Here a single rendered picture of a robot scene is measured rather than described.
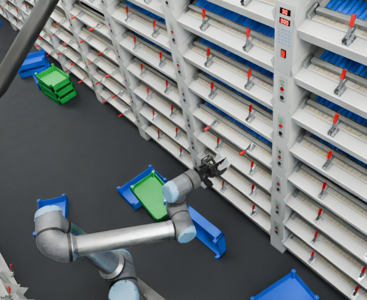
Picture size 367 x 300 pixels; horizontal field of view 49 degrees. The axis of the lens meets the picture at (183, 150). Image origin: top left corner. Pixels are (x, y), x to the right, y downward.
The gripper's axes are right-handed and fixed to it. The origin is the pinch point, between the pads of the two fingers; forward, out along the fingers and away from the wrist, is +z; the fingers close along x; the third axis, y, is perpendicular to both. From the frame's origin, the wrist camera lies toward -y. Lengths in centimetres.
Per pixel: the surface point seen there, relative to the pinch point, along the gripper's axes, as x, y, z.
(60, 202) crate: 109, -82, -57
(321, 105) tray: -34, 43, 16
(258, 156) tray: -6.6, -1.3, 15.4
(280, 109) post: -20.4, 37.6, 8.8
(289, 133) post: -25.8, 27.3, 10.4
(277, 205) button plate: -21.0, -27.7, 17.9
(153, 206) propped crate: 55, -72, -12
